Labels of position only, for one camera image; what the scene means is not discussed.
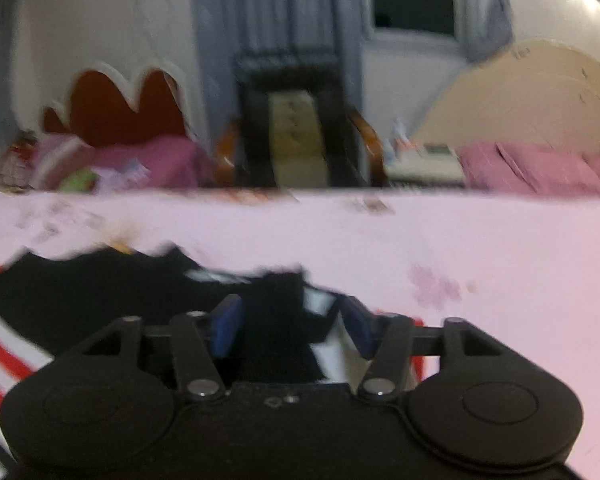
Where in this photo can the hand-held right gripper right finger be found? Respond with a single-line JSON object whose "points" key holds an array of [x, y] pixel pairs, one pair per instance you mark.
{"points": [[360, 331]]}

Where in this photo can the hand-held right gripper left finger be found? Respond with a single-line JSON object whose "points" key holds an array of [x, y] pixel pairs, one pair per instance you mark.
{"points": [[227, 327]]}

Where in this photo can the striped knit sweater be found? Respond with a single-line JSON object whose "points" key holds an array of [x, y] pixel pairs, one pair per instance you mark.
{"points": [[80, 290]]}

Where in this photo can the pink floral bed sheet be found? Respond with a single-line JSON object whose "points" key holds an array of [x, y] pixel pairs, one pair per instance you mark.
{"points": [[480, 240]]}

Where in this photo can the magenta blanket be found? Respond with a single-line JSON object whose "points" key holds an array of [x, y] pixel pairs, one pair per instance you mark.
{"points": [[175, 160]]}

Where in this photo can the white nightstand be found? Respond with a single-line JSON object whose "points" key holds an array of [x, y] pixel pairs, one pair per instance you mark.
{"points": [[425, 165]]}

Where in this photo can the green cloth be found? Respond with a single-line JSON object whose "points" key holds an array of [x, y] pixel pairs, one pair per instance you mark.
{"points": [[77, 181]]}

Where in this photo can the black office chair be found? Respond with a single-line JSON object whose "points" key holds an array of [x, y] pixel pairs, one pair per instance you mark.
{"points": [[252, 110]]}

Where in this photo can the pink striped pillow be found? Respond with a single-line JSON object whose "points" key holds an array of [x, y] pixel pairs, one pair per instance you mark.
{"points": [[55, 160]]}

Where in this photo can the red scalloped headboard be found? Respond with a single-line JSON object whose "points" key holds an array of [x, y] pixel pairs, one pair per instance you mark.
{"points": [[110, 110]]}

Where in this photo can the cream arched headboard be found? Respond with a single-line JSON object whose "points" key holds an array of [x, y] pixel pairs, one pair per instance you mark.
{"points": [[520, 100]]}

